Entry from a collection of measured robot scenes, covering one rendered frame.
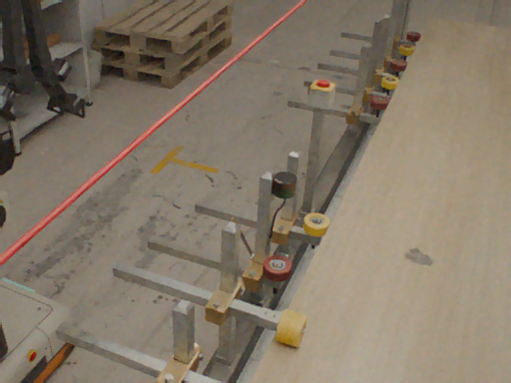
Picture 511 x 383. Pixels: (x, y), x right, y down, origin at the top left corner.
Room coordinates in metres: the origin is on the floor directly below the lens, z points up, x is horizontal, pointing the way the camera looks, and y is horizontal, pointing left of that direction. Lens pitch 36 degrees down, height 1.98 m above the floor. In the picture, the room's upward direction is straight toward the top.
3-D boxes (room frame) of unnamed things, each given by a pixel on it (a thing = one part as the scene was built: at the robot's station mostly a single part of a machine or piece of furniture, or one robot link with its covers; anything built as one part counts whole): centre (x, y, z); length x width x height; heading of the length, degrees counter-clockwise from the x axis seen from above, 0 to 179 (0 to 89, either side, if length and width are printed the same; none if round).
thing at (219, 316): (1.09, -0.06, 0.95); 0.14 x 0.06 x 0.05; 155
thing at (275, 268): (1.27, -0.22, 0.85); 0.08 x 0.08 x 0.11
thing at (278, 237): (1.54, -0.28, 0.84); 0.14 x 0.06 x 0.05; 155
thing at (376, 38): (2.69, -0.83, 0.93); 0.04 x 0.04 x 0.48; 65
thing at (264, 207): (1.33, -0.18, 0.93); 0.04 x 0.04 x 0.48; 65
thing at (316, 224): (1.48, -0.36, 0.85); 0.08 x 0.08 x 0.11
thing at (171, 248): (1.35, -0.04, 0.84); 0.43 x 0.03 x 0.04; 65
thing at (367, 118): (2.46, -0.62, 0.80); 0.43 x 0.03 x 0.04; 65
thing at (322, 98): (1.79, -0.40, 1.18); 0.07 x 0.07 x 0.08; 65
